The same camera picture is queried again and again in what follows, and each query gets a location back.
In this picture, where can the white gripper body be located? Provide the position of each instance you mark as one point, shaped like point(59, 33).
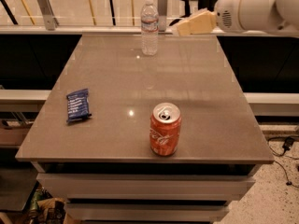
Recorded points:
point(224, 13)

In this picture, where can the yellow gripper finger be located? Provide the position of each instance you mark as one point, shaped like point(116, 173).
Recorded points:
point(201, 22)

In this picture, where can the clear plastic water bottle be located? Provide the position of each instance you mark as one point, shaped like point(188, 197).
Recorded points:
point(149, 28)

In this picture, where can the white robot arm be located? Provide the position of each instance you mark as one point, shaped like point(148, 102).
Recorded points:
point(274, 17)

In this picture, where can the blue rxbar wrapper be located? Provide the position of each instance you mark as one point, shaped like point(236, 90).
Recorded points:
point(78, 105)

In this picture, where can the orange coca-cola can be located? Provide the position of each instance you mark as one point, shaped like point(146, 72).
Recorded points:
point(164, 131)

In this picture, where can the glass railing with metal brackets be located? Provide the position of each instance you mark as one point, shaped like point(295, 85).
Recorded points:
point(83, 16)

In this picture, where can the grey drawer cabinet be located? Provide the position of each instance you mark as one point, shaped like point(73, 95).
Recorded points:
point(159, 193)

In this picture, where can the clutter boxes on floor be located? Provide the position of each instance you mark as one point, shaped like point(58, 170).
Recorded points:
point(42, 209)

